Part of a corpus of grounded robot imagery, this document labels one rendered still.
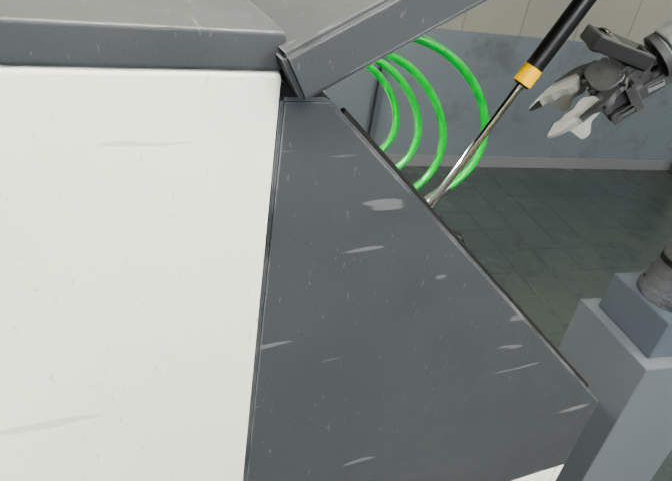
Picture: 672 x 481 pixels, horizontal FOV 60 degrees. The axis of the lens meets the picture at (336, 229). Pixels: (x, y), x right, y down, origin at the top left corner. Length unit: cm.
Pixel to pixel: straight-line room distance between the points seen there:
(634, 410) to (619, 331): 18
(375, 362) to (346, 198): 23
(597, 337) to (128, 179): 126
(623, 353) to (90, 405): 116
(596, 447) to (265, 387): 110
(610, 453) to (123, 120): 142
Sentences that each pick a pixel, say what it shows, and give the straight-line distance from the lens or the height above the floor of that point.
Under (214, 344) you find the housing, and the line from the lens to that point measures 57.
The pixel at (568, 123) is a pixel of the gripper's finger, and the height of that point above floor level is 131.
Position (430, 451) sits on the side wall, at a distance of 88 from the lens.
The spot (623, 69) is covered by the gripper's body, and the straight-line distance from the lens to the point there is 104.
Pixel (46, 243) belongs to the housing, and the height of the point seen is 134.
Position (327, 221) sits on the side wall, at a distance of 52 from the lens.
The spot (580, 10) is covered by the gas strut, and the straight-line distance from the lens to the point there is 60.
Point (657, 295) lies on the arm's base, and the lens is 146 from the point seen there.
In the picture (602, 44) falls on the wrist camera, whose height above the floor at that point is 144.
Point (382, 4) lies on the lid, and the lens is 44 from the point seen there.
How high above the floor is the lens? 160
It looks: 31 degrees down
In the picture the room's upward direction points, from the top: 10 degrees clockwise
